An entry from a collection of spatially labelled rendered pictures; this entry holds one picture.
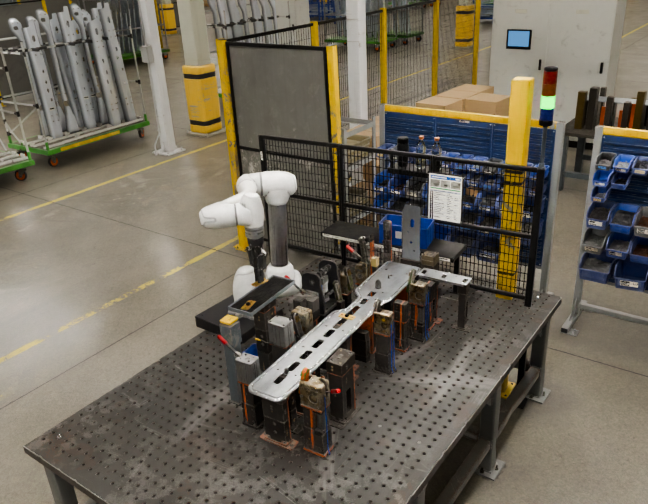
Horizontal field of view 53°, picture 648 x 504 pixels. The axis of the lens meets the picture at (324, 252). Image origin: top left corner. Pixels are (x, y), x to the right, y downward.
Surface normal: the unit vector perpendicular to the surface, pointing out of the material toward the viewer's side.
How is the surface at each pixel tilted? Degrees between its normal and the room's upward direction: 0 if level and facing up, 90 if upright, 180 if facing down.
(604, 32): 90
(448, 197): 90
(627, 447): 0
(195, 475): 0
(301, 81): 89
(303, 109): 91
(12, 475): 0
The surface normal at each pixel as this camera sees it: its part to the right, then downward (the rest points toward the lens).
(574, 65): -0.58, 0.37
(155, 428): -0.05, -0.90
